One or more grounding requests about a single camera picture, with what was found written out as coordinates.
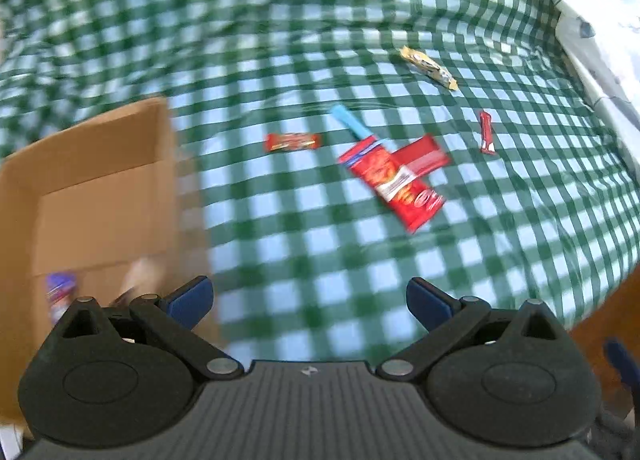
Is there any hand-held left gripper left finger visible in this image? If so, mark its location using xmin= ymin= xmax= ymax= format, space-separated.
xmin=52 ymin=276 xmax=247 ymax=383

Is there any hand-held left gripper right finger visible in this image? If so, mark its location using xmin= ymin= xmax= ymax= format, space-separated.
xmin=375 ymin=277 xmax=571 ymax=383

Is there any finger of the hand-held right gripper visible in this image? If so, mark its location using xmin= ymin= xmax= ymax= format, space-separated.
xmin=603 ymin=338 xmax=636 ymax=391

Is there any beige cracker packet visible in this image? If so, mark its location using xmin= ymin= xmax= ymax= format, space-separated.
xmin=112 ymin=257 xmax=161 ymax=306

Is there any long red snack packet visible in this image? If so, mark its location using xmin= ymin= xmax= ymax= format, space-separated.
xmin=338 ymin=136 xmax=446 ymax=234

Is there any cardboard box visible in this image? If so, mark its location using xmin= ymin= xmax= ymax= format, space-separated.
xmin=0 ymin=96 xmax=236 ymax=441

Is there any purple candy wrapper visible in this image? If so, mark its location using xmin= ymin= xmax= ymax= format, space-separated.
xmin=45 ymin=272 xmax=78 ymax=326

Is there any thin red stick packet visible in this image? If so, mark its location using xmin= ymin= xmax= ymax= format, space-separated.
xmin=478 ymin=110 xmax=497 ymax=156

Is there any small red candy wrapper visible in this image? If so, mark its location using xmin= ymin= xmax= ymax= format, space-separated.
xmin=265 ymin=132 xmax=321 ymax=153

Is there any blue snack packet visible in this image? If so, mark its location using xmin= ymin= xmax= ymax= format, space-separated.
xmin=330 ymin=105 xmax=373 ymax=138

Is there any yellow snack bar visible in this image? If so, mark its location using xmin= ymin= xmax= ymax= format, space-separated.
xmin=399 ymin=46 xmax=460 ymax=91

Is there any green checked blanket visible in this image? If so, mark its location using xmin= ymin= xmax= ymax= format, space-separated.
xmin=0 ymin=0 xmax=640 ymax=363

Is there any white patterned cloth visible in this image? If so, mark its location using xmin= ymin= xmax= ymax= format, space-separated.
xmin=535 ymin=0 xmax=640 ymax=181

